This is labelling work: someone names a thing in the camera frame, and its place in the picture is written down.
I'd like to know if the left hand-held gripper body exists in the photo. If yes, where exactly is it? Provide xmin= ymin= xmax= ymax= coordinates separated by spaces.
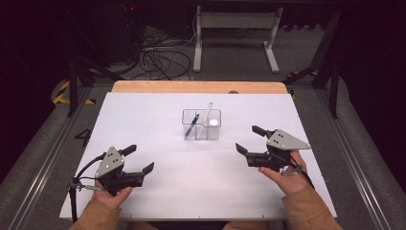
xmin=95 ymin=146 xmax=145 ymax=196

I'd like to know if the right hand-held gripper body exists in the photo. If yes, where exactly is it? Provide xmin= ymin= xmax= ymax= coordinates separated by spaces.
xmin=247 ymin=128 xmax=311 ymax=173

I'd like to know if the white cylindrical tube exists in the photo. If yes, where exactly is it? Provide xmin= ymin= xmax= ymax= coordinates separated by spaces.
xmin=208 ymin=118 xmax=220 ymax=141

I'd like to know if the blue pen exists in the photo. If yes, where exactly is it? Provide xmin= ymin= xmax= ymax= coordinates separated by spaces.
xmin=184 ymin=113 xmax=200 ymax=139

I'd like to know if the clear plastic organizer box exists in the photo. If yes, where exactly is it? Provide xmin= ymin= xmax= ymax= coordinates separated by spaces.
xmin=181 ymin=108 xmax=222 ymax=142

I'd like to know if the person's left hand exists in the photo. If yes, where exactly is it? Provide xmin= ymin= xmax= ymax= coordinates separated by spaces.
xmin=92 ymin=180 xmax=134 ymax=211

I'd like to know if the person's right hand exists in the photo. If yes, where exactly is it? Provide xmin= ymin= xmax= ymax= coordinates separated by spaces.
xmin=258 ymin=149 xmax=309 ymax=196

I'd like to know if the white board sheet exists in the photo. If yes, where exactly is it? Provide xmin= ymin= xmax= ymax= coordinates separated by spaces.
xmin=59 ymin=92 xmax=338 ymax=221

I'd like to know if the wooden table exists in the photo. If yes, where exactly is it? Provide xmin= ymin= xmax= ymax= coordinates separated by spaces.
xmin=111 ymin=80 xmax=289 ymax=95

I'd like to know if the yellow black floor tape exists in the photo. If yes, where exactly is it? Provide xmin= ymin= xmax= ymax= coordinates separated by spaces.
xmin=52 ymin=80 xmax=97 ymax=105

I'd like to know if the black metal stand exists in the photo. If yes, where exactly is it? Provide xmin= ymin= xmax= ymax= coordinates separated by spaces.
xmin=282 ymin=9 xmax=343 ymax=120
xmin=66 ymin=57 xmax=126 ymax=118

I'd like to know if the white metal stand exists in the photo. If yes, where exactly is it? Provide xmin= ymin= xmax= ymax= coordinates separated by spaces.
xmin=192 ymin=5 xmax=284 ymax=74

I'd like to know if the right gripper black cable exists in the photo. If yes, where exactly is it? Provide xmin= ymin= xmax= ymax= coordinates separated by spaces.
xmin=286 ymin=155 xmax=316 ymax=190

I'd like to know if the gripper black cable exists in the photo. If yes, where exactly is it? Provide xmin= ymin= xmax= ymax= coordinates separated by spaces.
xmin=286 ymin=155 xmax=316 ymax=190
xmin=66 ymin=152 xmax=108 ymax=224

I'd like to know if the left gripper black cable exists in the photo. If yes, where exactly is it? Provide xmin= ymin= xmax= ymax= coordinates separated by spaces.
xmin=66 ymin=152 xmax=108 ymax=224

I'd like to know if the tangle of floor cables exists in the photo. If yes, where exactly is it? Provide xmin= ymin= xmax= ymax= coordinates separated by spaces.
xmin=139 ymin=28 xmax=196 ymax=81

